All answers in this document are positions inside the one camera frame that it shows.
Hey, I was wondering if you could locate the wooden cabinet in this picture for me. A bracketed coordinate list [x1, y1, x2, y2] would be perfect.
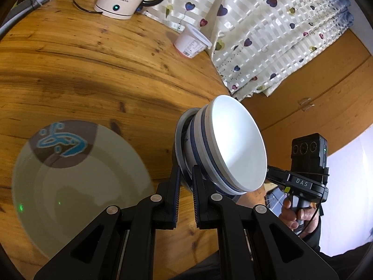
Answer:
[239, 29, 373, 155]

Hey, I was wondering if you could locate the large white blue-banded bowl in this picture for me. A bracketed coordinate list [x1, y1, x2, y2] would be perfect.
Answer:
[186, 105, 242, 196]

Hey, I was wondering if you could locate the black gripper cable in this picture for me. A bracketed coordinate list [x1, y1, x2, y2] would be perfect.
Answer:
[300, 163, 327, 237]

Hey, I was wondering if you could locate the small white blue-banded bowl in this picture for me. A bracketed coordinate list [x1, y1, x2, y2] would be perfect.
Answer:
[208, 95, 268, 194]

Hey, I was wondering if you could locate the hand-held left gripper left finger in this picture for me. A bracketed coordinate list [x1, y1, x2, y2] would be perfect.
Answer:
[33, 166, 182, 280]

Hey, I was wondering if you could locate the black kettle cable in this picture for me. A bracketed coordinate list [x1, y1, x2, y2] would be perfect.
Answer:
[71, 0, 102, 15]

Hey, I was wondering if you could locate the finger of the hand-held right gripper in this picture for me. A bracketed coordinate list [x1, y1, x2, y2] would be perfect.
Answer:
[267, 166, 291, 179]
[266, 175, 288, 188]

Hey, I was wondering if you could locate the white plastic tub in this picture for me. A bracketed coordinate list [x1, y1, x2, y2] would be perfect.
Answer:
[174, 24, 213, 59]

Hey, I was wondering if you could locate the person's right hand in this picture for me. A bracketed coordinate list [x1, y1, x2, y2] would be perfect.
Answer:
[278, 198, 319, 235]

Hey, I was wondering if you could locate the person's right forearm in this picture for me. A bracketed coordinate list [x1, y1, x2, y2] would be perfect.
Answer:
[300, 216, 322, 257]

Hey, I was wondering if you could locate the stainless steel bowl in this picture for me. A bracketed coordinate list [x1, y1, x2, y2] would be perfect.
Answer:
[174, 108, 204, 194]

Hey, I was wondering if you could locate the olive plate with blue motif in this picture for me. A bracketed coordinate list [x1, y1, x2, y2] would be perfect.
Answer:
[12, 119, 155, 261]

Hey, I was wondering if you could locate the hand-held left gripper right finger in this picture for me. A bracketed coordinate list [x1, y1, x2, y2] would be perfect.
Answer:
[191, 165, 324, 280]

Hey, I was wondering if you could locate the cream heart-print curtain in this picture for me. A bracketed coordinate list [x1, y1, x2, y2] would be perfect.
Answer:
[140, 0, 354, 101]

